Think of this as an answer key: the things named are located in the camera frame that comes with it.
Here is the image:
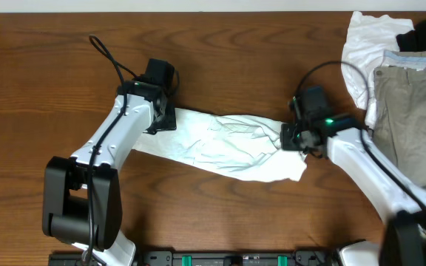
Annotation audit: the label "white t-shirt with black tag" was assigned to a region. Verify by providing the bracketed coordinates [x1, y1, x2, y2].
[132, 108, 307, 183]

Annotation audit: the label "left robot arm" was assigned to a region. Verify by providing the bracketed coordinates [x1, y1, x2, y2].
[42, 81, 177, 265]

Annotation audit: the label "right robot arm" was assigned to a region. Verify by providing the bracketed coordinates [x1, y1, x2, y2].
[280, 115, 426, 265]

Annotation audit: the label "grey khaki trousers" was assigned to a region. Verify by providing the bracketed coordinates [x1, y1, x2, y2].
[373, 66, 426, 190]

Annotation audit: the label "right black cable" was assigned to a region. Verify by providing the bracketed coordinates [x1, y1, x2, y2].
[294, 61, 426, 237]

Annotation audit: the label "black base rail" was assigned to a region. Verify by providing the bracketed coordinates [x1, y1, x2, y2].
[48, 246, 342, 266]

